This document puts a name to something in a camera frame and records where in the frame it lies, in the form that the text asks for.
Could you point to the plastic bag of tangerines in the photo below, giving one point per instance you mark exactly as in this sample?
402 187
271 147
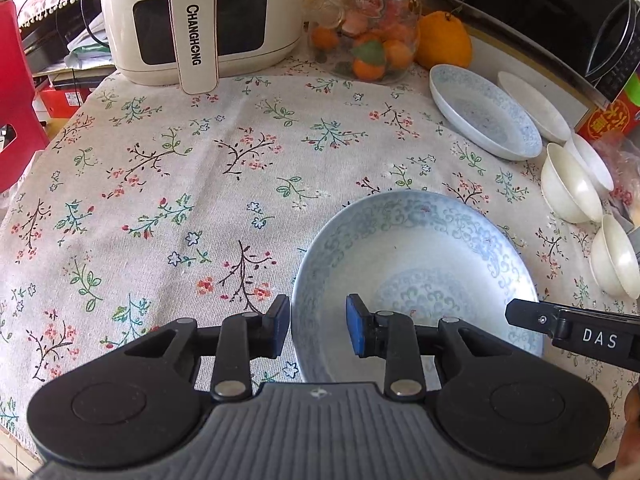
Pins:
621 157

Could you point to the red gift box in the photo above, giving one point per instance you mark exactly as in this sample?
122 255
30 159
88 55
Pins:
621 115

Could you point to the floral tablecloth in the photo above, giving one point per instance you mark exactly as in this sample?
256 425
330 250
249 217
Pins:
151 204

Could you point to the glass jar of tangerines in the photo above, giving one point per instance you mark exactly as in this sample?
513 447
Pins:
365 40

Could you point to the white porcelain bowl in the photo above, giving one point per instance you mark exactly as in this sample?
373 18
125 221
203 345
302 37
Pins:
592 163

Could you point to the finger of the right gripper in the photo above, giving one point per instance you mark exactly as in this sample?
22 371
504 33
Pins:
538 316

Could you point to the white air fryer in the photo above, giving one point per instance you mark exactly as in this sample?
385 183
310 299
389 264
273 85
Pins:
194 43

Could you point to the person's right hand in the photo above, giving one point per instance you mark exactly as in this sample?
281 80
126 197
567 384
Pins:
627 459

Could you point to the large orange on table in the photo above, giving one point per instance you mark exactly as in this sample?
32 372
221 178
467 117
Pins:
443 40

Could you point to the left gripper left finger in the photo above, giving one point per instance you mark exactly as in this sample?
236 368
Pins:
241 338

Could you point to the plain white plate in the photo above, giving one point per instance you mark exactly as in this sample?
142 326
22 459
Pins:
550 123

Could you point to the red plastic stool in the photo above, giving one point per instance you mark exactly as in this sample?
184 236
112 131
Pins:
17 95

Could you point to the cream bowl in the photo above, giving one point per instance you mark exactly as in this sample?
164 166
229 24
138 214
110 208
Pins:
567 189
613 262

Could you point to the blue patterned plate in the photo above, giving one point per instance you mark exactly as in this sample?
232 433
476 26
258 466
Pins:
484 113
421 254

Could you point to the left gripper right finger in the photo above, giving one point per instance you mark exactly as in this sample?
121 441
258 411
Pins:
393 337

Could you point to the black microwave oven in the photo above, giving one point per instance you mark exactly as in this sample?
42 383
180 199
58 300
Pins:
596 41

